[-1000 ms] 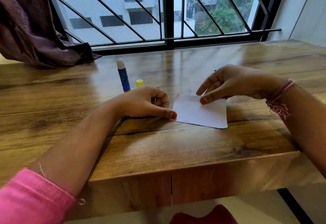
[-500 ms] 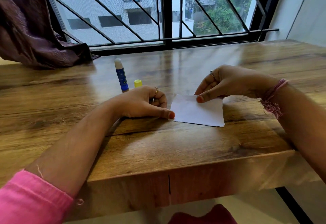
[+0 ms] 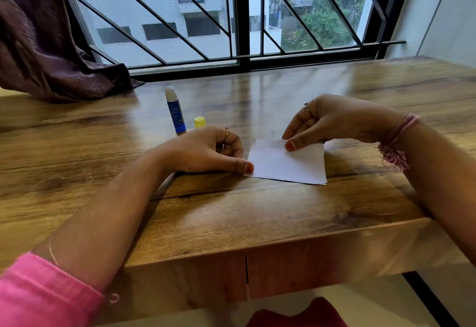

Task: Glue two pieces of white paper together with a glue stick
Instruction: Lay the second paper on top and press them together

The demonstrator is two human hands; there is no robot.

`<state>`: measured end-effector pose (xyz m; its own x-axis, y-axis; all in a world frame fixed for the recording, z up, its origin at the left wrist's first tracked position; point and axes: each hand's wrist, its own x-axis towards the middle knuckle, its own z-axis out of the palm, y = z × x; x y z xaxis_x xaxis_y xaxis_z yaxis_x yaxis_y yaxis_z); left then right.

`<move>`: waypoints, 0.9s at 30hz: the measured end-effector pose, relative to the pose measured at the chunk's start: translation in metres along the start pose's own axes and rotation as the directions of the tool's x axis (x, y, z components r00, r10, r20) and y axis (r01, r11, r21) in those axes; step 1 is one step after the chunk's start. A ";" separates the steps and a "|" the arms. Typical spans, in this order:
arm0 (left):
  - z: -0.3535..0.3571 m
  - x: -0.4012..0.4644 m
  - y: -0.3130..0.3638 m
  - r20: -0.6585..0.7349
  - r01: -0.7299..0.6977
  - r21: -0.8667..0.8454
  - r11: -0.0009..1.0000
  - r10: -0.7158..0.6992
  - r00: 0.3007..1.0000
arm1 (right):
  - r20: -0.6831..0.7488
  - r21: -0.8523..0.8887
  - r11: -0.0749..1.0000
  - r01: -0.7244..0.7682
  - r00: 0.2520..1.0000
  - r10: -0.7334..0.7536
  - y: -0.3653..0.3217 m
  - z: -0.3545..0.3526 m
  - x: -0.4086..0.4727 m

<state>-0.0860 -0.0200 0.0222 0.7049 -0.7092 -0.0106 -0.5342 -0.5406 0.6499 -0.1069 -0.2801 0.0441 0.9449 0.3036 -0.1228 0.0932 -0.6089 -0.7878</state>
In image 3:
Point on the person's left hand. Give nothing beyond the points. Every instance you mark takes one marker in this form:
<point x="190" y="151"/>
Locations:
<point x="204" y="152"/>

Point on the person's right hand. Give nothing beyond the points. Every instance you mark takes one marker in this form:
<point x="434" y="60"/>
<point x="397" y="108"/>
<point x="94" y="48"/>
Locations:
<point x="342" y="118"/>

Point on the yellow glue stick cap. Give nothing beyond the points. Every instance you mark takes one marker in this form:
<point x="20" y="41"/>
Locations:
<point x="199" y="122"/>

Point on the blue glue stick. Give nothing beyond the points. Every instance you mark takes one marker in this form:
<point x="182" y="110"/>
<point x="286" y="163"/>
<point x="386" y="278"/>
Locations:
<point x="176" y="113"/>

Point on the white paper piece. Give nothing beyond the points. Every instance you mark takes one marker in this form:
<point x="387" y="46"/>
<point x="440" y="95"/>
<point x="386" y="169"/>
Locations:
<point x="286" y="165"/>

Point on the person's left forearm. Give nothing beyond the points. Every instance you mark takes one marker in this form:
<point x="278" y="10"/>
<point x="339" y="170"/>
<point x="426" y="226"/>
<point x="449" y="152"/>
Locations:
<point x="100" y="226"/>

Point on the person's right forearm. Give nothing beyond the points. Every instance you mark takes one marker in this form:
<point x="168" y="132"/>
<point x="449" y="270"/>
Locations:
<point x="446" y="189"/>

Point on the black metal window grille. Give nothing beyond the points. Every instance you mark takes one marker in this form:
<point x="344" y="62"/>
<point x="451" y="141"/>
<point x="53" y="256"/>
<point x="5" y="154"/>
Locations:
<point x="394" y="43"/>

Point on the green trees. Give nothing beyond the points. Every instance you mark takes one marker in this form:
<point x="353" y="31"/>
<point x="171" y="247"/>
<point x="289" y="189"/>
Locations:
<point x="327" y="14"/>

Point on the white apartment building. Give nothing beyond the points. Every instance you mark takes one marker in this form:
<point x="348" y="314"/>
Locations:
<point x="163" y="7"/>

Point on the maroon garment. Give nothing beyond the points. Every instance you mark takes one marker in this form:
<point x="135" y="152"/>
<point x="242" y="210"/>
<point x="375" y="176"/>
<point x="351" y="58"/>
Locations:
<point x="297" y="317"/>

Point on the purple curtain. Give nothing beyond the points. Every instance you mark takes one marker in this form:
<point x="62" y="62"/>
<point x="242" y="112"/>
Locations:
<point x="41" y="48"/>

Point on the black table leg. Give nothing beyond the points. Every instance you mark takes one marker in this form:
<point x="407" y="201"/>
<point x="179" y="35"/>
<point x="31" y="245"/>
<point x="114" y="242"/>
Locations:
<point x="431" y="300"/>

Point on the pink sleeve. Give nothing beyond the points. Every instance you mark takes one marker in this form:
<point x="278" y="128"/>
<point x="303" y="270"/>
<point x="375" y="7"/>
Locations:
<point x="44" y="297"/>

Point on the black window frame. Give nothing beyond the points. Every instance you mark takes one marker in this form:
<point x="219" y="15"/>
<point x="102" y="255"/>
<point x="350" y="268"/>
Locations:
<point x="242" y="10"/>

